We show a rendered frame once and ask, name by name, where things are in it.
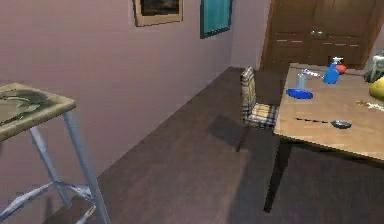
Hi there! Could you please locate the plaid checked chair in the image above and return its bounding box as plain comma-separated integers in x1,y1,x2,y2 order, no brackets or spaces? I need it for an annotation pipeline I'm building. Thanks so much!
236,66,280,153

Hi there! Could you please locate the blue spray bottle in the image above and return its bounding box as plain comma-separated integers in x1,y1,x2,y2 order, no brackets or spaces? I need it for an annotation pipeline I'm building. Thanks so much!
322,57,344,85

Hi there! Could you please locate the teal framed picture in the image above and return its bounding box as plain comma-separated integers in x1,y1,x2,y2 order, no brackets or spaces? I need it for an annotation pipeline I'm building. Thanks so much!
199,0,233,40

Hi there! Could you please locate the wood framed dark picture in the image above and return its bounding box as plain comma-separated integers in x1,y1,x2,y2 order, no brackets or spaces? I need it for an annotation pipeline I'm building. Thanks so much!
132,0,184,28

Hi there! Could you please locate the blue plate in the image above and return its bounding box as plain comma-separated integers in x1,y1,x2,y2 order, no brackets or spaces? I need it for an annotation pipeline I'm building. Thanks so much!
285,87,314,101

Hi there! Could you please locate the clear drinking glass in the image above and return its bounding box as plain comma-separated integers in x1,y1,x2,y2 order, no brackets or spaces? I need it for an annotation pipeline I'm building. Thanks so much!
296,73,307,92

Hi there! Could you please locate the silver knife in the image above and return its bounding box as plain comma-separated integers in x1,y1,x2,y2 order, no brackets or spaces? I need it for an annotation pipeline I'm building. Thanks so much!
301,68,325,79

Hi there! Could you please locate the wooden dining table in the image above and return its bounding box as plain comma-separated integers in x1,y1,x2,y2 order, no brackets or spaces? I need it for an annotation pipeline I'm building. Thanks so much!
263,62,384,214

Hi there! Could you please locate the dark metal spoon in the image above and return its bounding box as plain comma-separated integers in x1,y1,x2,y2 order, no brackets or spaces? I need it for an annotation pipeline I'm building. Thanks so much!
294,117,353,130

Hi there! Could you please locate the brown wooden cupboard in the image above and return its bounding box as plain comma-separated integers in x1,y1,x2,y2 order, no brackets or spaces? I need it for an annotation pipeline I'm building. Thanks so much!
259,0,384,74

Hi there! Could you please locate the tan stool with metal legs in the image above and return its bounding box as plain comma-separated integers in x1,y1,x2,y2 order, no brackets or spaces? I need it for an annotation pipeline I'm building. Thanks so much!
0,82,112,224

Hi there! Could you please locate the pale crumbly food scrap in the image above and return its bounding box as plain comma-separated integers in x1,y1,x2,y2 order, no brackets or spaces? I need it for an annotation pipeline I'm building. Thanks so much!
354,99,384,113

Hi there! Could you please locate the yellow round fruit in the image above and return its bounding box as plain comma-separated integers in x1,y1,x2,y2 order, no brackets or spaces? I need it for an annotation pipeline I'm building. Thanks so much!
368,76,384,102

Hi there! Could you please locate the grey green statue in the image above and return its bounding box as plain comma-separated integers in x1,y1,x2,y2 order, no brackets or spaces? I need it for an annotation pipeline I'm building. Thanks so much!
363,50,384,84

